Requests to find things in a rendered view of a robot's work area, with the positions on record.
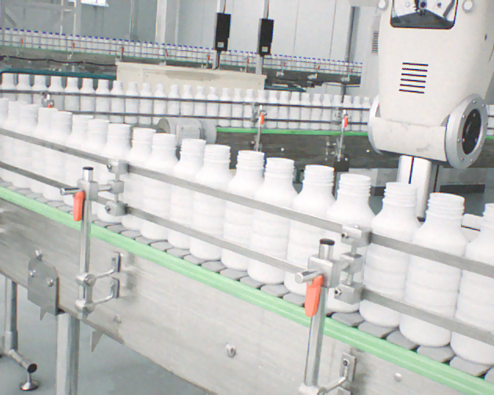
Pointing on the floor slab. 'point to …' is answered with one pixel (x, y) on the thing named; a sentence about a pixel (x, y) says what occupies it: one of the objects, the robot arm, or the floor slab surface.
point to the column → (165, 22)
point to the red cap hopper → (27, 24)
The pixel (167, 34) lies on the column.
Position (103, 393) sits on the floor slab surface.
